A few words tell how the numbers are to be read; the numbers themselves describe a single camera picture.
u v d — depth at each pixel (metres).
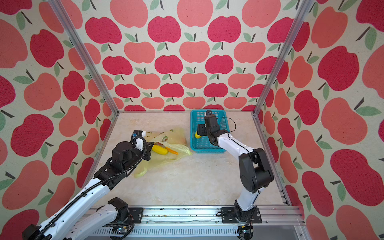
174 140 0.90
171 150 0.94
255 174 0.47
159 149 0.91
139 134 0.63
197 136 1.01
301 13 0.71
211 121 0.72
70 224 0.43
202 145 1.02
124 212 0.66
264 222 0.73
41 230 0.39
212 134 0.69
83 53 0.86
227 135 0.64
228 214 0.73
